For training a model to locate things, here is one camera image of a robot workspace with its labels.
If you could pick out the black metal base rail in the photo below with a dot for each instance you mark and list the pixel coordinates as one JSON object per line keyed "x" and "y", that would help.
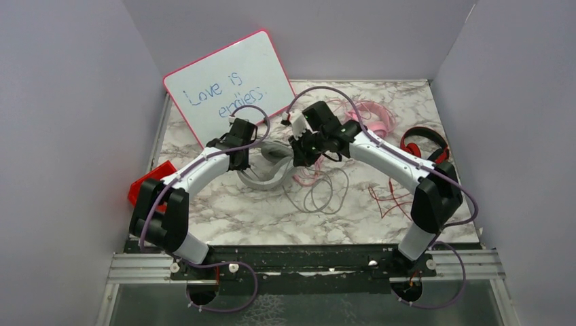
{"x": 245, "y": 271}

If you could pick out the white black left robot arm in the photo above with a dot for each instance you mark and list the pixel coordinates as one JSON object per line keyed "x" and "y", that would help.
{"x": 161, "y": 211}

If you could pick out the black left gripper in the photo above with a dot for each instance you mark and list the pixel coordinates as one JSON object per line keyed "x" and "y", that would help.
{"x": 244, "y": 164}

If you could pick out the pink framed whiteboard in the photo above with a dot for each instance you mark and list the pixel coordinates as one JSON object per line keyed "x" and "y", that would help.
{"x": 247, "y": 75}

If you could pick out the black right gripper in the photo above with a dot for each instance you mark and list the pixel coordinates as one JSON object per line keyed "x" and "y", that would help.
{"x": 301, "y": 157}

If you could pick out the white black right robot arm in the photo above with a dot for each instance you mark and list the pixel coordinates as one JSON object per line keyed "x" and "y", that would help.
{"x": 434, "y": 187}

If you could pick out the red black headphones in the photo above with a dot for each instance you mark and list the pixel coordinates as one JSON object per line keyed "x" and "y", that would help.
{"x": 413, "y": 138}

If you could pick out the grey white headphones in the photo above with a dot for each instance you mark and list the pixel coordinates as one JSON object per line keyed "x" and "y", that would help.
{"x": 280, "y": 169}

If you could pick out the pink headphones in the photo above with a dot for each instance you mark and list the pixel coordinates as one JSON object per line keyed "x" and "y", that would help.
{"x": 376, "y": 117}

